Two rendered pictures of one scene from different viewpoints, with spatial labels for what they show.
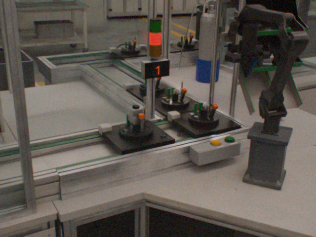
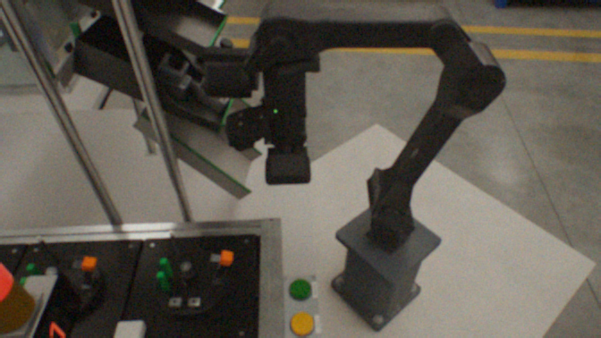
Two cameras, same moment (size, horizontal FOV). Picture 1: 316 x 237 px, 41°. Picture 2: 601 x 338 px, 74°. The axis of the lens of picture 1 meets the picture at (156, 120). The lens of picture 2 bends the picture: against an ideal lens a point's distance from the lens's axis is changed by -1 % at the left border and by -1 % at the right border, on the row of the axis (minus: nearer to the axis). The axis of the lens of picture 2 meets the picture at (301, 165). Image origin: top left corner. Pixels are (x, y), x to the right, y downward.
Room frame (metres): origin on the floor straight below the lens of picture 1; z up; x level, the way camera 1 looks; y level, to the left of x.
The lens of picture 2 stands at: (1.40, 0.05, 1.69)
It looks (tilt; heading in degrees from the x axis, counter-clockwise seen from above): 44 degrees down; 297
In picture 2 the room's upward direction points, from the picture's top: straight up
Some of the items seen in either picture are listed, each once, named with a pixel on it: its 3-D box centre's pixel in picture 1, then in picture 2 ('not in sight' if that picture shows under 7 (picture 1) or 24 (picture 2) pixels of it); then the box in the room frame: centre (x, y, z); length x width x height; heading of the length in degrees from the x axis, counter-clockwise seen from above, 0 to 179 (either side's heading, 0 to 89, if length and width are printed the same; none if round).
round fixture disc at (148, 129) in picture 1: (136, 131); not in sight; (1.61, 0.09, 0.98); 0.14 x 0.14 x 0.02
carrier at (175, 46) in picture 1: (186, 40); not in sight; (3.32, -0.22, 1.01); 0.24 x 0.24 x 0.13; 30
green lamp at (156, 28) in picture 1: (155, 26); not in sight; (1.79, 0.01, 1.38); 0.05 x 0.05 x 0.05
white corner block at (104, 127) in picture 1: (105, 129); not in sight; (1.65, 0.22, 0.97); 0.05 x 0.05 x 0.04; 30
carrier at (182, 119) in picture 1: (203, 111); (188, 274); (1.77, -0.21, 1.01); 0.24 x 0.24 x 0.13; 30
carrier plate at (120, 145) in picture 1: (136, 135); not in sight; (1.61, 0.09, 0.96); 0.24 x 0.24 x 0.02; 30
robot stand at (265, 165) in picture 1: (267, 155); (381, 264); (1.46, -0.43, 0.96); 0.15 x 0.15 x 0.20; 67
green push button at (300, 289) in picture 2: (229, 140); (300, 290); (1.58, -0.30, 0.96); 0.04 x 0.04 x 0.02
